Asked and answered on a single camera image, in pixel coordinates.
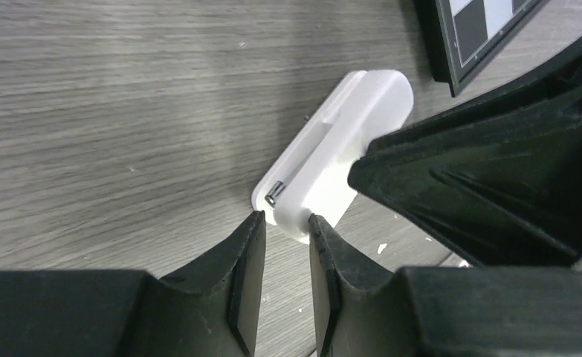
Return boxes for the black white chessboard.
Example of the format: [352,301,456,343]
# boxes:
[413,0,547,97]

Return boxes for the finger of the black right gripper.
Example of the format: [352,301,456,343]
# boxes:
[348,37,582,266]

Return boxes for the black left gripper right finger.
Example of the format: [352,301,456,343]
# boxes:
[308,215,582,356]

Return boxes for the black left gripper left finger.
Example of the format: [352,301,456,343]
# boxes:
[0,211,266,356]

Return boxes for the white stapler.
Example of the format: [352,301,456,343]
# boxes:
[250,69,414,244]

